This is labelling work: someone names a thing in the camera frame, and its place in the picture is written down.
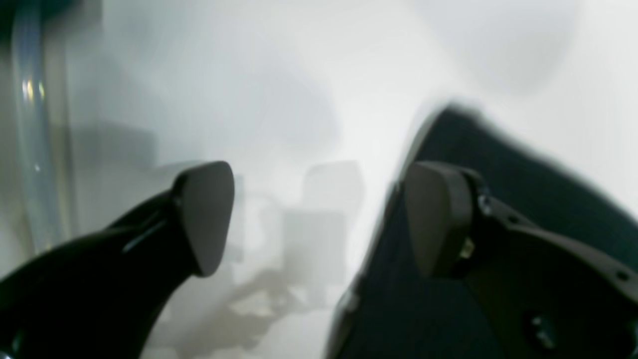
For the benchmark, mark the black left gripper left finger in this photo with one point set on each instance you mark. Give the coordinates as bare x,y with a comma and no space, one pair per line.
99,296

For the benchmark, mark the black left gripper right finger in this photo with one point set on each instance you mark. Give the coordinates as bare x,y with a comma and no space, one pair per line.
545,296

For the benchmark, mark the black T-shirt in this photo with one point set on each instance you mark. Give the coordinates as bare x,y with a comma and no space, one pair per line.
391,312

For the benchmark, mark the blue glue gun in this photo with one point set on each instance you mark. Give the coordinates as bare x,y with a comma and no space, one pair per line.
41,137

